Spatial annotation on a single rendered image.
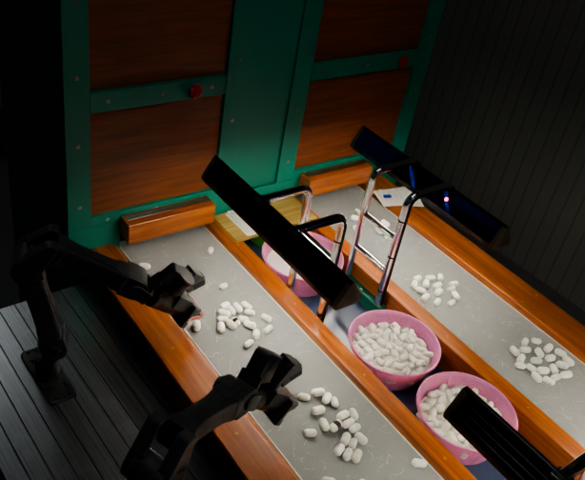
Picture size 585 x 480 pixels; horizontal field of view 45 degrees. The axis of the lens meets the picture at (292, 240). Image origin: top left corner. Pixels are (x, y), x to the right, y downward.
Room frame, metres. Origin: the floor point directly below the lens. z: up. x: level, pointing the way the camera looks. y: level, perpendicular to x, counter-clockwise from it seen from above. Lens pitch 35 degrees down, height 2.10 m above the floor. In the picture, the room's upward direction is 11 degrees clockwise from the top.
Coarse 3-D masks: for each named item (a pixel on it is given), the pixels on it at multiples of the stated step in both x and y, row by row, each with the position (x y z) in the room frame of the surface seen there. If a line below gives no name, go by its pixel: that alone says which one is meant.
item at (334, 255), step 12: (276, 192) 1.59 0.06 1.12; (288, 192) 1.61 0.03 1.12; (300, 192) 1.64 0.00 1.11; (312, 192) 1.67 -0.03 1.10; (300, 216) 1.67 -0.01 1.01; (336, 216) 1.53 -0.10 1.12; (288, 228) 1.45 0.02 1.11; (300, 228) 1.45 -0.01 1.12; (312, 228) 1.47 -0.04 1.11; (312, 240) 1.63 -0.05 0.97; (336, 240) 1.55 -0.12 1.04; (324, 252) 1.58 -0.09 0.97; (336, 252) 1.55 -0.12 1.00; (336, 264) 1.55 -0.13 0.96; (324, 300) 1.55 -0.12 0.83; (324, 312) 1.55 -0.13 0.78
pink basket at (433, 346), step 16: (368, 320) 1.60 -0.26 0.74; (384, 320) 1.62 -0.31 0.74; (400, 320) 1.62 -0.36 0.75; (416, 320) 1.61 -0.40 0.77; (352, 336) 1.52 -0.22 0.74; (416, 336) 1.59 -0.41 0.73; (432, 336) 1.56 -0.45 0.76; (368, 368) 1.40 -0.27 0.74; (432, 368) 1.42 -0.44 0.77; (384, 384) 1.39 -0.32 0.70; (400, 384) 1.39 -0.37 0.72
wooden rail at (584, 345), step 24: (432, 216) 2.21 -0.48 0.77; (432, 240) 2.07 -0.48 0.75; (456, 240) 2.09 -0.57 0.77; (480, 264) 1.97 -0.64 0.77; (504, 288) 1.86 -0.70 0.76; (528, 288) 1.88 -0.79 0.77; (528, 312) 1.76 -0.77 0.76; (552, 312) 1.78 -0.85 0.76; (552, 336) 1.68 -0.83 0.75; (576, 336) 1.68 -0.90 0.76
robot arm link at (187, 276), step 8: (176, 264) 1.34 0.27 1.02; (160, 272) 1.33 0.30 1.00; (168, 272) 1.31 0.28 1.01; (176, 272) 1.31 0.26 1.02; (184, 272) 1.33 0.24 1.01; (152, 280) 1.32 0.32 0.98; (160, 280) 1.30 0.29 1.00; (168, 280) 1.30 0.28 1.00; (176, 280) 1.31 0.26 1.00; (184, 280) 1.31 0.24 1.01; (192, 280) 1.34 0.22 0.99; (136, 288) 1.26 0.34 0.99; (152, 288) 1.29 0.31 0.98; (168, 288) 1.30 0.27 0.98; (176, 288) 1.30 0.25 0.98; (184, 288) 1.31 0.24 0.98; (136, 296) 1.26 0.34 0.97; (144, 296) 1.27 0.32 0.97; (152, 296) 1.27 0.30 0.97; (176, 296) 1.31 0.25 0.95
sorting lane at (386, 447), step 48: (192, 240) 1.83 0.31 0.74; (240, 288) 1.64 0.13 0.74; (192, 336) 1.40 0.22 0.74; (240, 336) 1.43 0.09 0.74; (288, 336) 1.47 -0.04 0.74; (288, 384) 1.29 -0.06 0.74; (336, 384) 1.32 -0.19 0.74; (288, 432) 1.13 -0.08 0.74; (336, 432) 1.16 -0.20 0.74; (384, 432) 1.19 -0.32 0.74
